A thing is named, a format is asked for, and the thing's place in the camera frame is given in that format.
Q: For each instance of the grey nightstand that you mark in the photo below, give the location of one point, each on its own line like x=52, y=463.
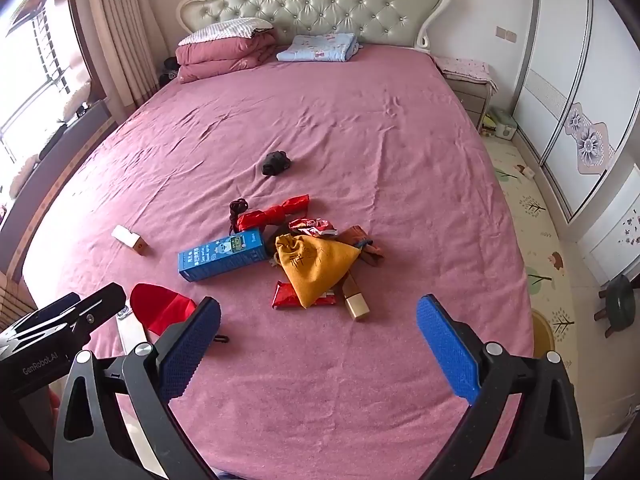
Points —
x=470, y=102

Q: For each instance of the round dark green stool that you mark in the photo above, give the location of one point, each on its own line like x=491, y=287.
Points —
x=622, y=302

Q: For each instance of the window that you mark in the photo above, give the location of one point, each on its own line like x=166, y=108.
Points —
x=35, y=70

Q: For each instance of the blue carton box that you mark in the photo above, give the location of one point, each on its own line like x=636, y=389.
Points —
x=220, y=257

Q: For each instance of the cartoon floor mat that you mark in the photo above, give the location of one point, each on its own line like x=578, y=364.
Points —
x=530, y=230

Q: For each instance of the folded light blue blanket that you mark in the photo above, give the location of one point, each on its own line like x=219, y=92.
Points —
x=317, y=47

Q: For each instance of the orange sock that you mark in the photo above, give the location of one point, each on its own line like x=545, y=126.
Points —
x=352, y=235

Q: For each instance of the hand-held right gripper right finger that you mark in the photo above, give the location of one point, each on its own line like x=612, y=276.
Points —
x=450, y=350

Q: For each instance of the white floral wardrobe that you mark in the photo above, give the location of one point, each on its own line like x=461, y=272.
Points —
x=575, y=85

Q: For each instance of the red white wrapper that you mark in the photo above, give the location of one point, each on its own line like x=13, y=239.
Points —
x=315, y=226

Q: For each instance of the white striped pillow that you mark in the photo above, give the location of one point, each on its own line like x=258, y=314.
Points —
x=225, y=30

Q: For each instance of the small white box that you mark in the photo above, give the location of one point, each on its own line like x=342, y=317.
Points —
x=127, y=240

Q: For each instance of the tufted green headboard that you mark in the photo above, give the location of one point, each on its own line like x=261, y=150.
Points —
x=320, y=5

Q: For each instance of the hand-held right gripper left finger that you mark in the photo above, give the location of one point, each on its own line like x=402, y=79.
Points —
x=190, y=345

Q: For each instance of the green white storage box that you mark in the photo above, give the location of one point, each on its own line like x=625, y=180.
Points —
x=500, y=124

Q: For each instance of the red cloth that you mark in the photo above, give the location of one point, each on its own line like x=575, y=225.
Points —
x=157, y=307

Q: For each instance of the pink floral cloth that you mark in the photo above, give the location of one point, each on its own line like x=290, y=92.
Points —
x=462, y=66

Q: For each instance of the folded pink quilt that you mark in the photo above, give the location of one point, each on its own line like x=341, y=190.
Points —
x=220, y=60

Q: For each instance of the gold tube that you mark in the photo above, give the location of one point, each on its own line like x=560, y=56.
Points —
x=356, y=305

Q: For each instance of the beige curtain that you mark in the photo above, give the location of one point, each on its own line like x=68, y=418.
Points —
x=120, y=35

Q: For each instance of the red snack packet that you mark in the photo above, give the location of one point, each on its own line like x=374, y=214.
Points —
x=285, y=296

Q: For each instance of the red twisted wrapper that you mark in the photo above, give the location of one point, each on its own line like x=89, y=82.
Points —
x=272, y=212

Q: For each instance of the brown sock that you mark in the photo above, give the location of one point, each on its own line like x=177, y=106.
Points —
x=372, y=256

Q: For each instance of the wall socket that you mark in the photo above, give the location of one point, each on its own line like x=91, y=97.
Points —
x=506, y=33

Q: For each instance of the black cloth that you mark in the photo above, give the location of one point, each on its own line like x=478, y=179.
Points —
x=276, y=163

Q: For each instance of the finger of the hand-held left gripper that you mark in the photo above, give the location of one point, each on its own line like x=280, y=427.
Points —
x=102, y=305

